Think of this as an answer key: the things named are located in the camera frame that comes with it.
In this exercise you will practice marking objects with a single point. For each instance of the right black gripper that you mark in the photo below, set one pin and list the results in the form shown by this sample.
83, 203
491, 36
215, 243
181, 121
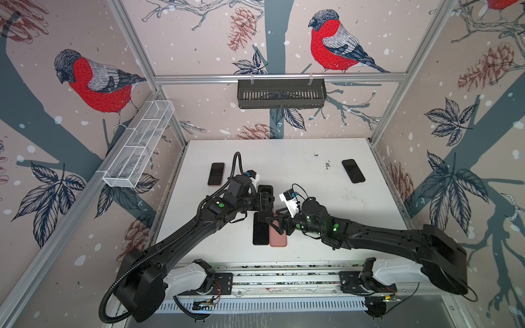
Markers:
283, 219

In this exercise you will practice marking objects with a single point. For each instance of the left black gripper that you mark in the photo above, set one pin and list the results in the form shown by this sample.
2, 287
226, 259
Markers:
266, 204

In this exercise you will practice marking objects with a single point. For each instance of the pink phone case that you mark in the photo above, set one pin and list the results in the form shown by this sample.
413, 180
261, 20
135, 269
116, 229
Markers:
275, 238

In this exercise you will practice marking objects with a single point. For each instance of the black phone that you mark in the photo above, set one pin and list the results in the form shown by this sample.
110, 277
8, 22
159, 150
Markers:
260, 231
216, 174
353, 171
265, 188

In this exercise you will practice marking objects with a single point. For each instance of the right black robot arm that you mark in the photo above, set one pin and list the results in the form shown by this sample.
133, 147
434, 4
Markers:
442, 259

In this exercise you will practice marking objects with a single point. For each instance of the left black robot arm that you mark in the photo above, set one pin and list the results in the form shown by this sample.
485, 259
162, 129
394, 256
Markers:
139, 288

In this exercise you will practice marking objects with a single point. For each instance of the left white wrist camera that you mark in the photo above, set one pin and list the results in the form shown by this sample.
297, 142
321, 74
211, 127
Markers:
253, 176

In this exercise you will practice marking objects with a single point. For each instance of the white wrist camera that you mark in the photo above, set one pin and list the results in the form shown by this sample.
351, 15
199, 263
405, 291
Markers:
290, 199
253, 176

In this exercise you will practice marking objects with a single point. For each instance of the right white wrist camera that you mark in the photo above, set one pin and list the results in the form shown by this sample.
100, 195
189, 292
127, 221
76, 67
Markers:
290, 199

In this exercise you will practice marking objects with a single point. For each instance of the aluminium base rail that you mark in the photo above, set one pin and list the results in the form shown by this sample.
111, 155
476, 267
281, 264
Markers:
297, 279

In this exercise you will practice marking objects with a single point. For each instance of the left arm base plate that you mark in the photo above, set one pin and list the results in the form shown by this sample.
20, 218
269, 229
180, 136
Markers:
216, 284

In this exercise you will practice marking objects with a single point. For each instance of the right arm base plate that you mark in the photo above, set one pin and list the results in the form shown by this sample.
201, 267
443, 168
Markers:
363, 284

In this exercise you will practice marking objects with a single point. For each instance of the black hanging wire basket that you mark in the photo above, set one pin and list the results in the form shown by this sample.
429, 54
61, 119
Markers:
281, 94

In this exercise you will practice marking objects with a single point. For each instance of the white mesh wall tray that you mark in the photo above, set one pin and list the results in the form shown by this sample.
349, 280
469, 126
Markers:
132, 159

